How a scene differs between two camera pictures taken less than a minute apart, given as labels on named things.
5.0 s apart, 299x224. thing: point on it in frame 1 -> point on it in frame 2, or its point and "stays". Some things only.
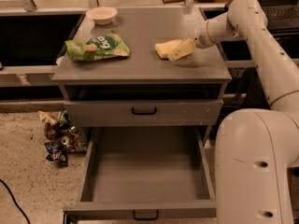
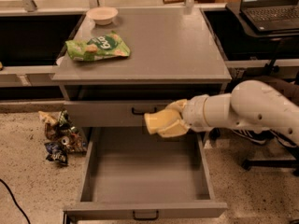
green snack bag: x=98 y=47 stays
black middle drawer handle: x=144 y=113 stays
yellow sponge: x=164 y=49 -> x=158 y=119
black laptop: x=280 y=4 stays
